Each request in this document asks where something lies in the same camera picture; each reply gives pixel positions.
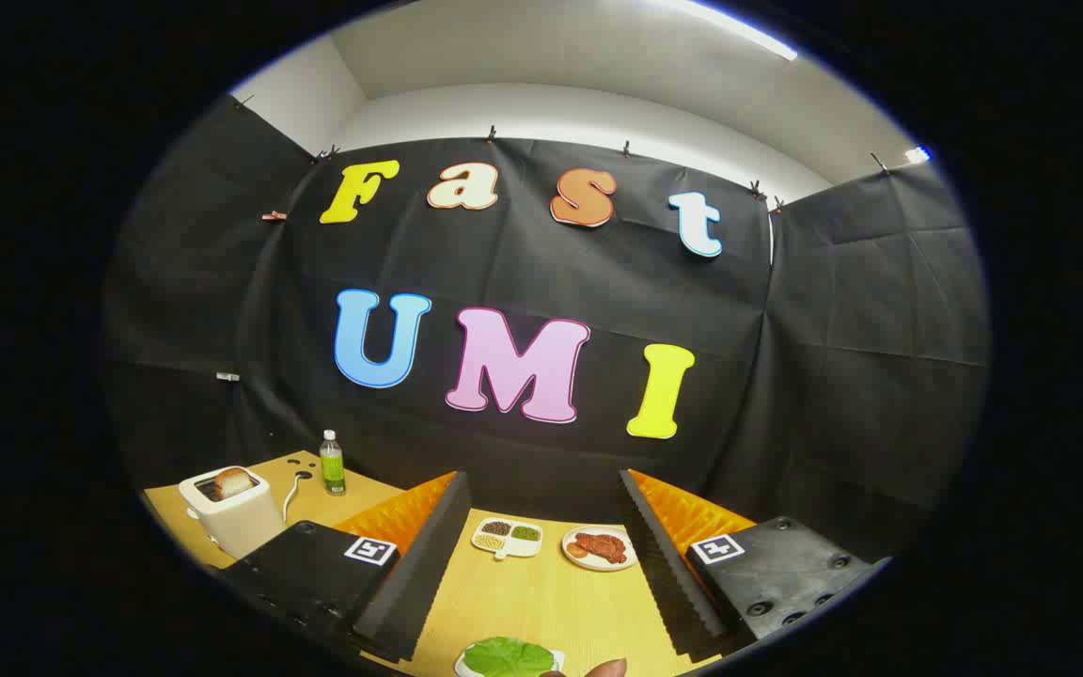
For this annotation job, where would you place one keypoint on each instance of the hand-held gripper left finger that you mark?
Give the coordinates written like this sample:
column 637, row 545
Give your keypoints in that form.
column 419, row 583

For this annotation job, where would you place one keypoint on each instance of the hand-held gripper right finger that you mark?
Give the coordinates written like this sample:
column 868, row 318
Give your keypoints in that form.
column 668, row 583

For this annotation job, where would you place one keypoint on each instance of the green lettuce leaf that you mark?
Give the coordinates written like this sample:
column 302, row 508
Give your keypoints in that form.
column 509, row 658

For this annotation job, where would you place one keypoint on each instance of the toasted bread slice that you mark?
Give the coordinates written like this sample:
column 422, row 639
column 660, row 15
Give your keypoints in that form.
column 234, row 482

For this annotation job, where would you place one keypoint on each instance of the white round plate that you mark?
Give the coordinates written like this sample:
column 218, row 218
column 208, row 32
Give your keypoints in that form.
column 612, row 565

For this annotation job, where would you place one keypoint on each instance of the red meat slice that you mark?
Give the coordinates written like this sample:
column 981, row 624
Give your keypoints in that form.
column 603, row 545

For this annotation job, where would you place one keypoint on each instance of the white divided bean dish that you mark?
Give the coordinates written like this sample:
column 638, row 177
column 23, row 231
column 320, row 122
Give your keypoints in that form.
column 494, row 543

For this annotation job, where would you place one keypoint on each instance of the green label plastic bottle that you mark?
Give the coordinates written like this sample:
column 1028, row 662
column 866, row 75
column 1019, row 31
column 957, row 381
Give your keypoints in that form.
column 333, row 470

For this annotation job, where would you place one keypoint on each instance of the white toaster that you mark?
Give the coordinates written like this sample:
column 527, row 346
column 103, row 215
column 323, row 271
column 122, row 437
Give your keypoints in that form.
column 241, row 522

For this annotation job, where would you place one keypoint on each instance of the black backdrop cloth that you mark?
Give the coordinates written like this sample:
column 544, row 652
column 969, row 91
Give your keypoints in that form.
column 504, row 254

